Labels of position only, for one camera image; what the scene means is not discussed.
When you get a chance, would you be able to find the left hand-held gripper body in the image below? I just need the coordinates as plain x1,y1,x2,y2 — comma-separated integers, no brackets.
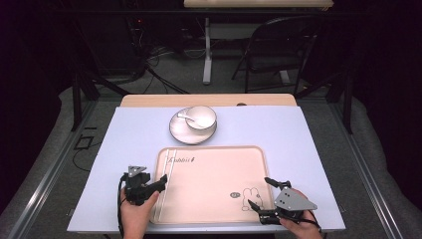
122,164,157,207

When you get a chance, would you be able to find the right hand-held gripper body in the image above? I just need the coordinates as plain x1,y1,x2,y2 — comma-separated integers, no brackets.
258,181,318,225

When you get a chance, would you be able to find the pink plastic tray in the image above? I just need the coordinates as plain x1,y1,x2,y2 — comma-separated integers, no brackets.
147,144,276,226

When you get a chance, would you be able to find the white ceramic plate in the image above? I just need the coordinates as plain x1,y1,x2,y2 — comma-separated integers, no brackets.
168,107,218,145

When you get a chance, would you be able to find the white ceramic bowl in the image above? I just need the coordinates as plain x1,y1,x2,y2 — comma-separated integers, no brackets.
184,105,218,131

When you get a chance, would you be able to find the person's left hand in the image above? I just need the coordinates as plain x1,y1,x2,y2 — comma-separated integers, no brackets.
119,191,160,239

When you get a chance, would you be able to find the person's right hand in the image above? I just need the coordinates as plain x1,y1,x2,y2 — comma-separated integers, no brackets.
279,210,323,239

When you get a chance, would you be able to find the white table mat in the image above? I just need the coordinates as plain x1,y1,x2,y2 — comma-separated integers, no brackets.
67,105,346,233

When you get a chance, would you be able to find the white ceramic spoon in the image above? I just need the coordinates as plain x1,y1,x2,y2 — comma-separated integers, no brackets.
177,112,205,128

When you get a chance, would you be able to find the black floor socket box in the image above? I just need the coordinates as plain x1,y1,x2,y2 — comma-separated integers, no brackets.
73,134,95,151

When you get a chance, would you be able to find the light wooden table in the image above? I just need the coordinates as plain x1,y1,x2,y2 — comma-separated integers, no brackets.
119,93,298,108

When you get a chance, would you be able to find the black metal stand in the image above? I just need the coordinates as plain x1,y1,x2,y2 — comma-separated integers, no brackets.
70,64,131,132
294,64,354,135

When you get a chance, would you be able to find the white-legged wooden table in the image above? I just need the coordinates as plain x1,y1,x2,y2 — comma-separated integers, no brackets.
183,0,334,86

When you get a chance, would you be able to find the black folding chair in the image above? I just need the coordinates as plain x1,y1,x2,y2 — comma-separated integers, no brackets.
231,15,321,95

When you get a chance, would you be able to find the dark equipment rack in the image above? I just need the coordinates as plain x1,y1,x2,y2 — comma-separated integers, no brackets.
123,14,150,69

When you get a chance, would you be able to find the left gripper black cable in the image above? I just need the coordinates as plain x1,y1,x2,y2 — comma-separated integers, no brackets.
115,174,128,239

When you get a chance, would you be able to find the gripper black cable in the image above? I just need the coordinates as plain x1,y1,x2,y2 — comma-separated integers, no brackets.
308,209,323,233
115,174,128,239

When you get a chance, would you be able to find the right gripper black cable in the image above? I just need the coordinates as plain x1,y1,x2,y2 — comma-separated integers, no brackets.
308,209,323,233

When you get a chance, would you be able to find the aluminium floor rail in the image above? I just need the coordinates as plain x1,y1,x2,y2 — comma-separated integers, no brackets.
8,99,98,239
327,99,404,239

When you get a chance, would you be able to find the bundle of floor cables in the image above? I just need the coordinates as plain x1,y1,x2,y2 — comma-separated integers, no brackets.
132,46,191,96

